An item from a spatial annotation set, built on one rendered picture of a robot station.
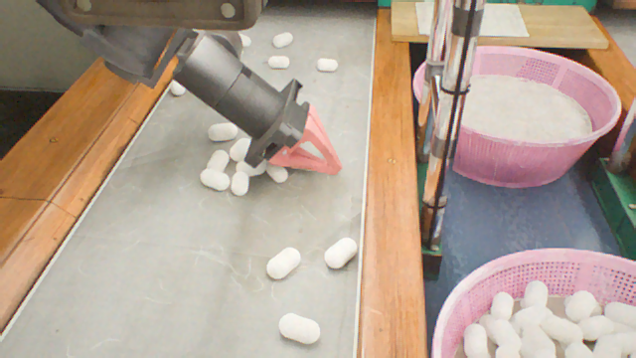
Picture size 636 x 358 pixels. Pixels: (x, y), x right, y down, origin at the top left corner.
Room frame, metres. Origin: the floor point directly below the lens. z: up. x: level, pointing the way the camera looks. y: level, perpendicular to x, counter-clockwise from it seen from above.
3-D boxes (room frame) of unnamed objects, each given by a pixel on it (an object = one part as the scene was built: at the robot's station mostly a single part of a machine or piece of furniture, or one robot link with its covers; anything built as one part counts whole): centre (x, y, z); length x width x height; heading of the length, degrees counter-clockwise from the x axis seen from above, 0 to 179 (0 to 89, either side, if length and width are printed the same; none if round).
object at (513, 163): (0.66, -0.26, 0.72); 0.27 x 0.27 x 0.10
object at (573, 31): (0.87, -0.29, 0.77); 0.33 x 0.15 x 0.01; 84
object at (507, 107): (0.66, -0.26, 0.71); 0.22 x 0.22 x 0.06
